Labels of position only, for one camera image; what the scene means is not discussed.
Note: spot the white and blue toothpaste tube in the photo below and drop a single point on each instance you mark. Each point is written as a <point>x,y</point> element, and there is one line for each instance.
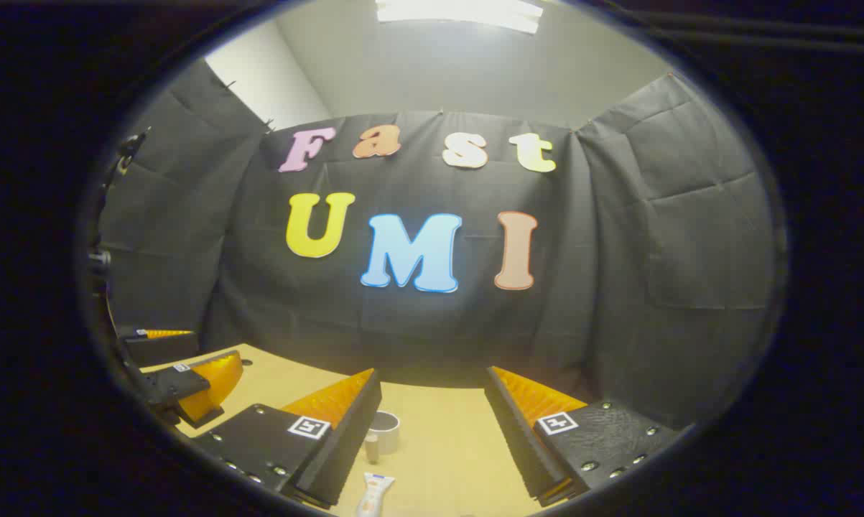
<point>374,495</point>

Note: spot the light wooden desktop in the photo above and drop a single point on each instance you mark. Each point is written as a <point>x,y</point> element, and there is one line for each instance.
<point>446,445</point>

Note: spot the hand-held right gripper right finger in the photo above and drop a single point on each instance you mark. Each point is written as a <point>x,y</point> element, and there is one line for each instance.
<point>518,438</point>

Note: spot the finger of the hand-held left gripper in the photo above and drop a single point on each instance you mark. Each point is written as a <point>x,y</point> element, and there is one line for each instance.
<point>177,384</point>
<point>162,348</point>

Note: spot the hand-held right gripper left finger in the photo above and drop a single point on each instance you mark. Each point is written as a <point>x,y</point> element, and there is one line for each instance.
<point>352,431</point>

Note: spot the black backdrop cloth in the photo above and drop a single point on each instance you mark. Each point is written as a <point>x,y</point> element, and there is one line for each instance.
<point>417,330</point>

